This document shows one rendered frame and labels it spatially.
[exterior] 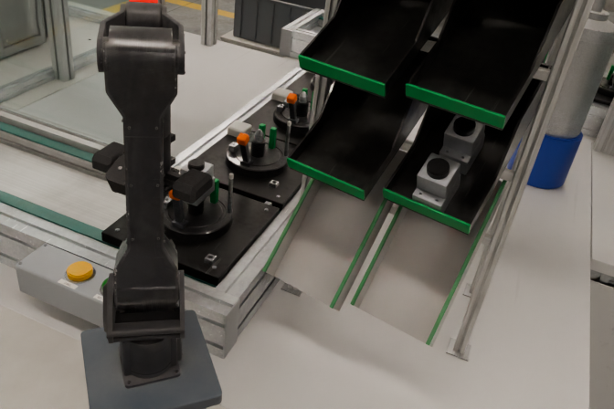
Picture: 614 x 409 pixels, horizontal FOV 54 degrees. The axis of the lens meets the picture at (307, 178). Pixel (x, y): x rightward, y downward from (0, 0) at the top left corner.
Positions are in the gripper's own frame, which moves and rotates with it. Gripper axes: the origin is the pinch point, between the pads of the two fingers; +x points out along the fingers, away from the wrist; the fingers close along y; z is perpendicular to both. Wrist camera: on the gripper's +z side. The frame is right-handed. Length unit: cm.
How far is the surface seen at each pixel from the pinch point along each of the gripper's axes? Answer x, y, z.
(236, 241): 12.3, 9.8, -11.3
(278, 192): 12.3, 9.4, -30.1
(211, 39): 21, -60, -120
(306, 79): 12, -9, -89
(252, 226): 12.3, 10.3, -16.7
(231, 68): 23, -43, -106
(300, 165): -11.3, 22.3, -5.0
